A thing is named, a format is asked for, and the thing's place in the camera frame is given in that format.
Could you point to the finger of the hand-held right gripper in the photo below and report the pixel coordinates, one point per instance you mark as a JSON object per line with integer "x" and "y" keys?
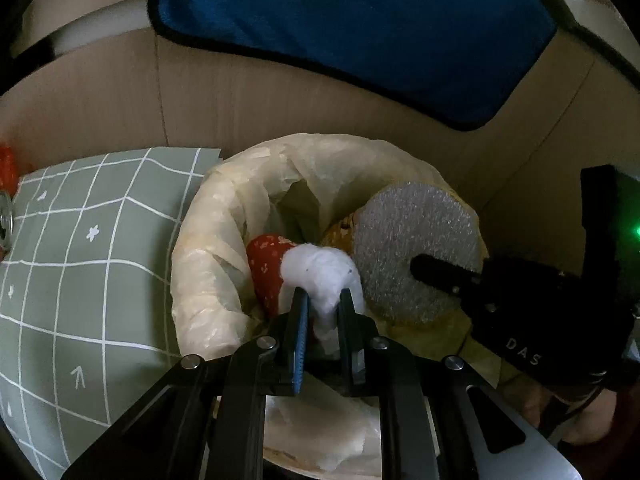
{"x": 445, "y": 275}

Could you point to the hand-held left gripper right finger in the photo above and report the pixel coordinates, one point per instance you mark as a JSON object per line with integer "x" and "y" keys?
{"x": 352, "y": 345}

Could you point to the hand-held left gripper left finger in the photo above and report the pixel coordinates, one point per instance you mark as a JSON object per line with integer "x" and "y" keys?
{"x": 300, "y": 340}

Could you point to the round silver scrub pad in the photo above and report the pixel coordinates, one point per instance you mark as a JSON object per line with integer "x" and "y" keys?
{"x": 410, "y": 230}

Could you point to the white tissue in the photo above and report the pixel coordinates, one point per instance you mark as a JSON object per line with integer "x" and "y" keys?
{"x": 320, "y": 270}

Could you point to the red strawberry toy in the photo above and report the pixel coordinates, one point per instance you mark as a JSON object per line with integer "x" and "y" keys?
{"x": 265, "y": 265}

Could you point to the round silver object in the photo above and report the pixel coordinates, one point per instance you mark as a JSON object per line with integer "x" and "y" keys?
{"x": 5, "y": 220}

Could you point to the person's right hand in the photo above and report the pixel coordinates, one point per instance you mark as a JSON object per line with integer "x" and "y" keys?
{"x": 615, "y": 410}

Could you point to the brown cardboard panel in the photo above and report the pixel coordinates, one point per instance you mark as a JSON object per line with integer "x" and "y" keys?
{"x": 250, "y": 100}
{"x": 550, "y": 135}

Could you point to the green checked tablecloth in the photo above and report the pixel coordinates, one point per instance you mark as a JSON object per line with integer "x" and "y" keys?
{"x": 100, "y": 285}

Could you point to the blue towel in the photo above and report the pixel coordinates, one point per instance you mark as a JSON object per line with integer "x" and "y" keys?
{"x": 350, "y": 35}

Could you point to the white kitchen counter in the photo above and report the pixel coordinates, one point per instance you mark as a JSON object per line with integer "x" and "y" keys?
{"x": 600, "y": 5}

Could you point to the white foam board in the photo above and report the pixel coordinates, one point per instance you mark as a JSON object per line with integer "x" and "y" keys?
{"x": 100, "y": 27}

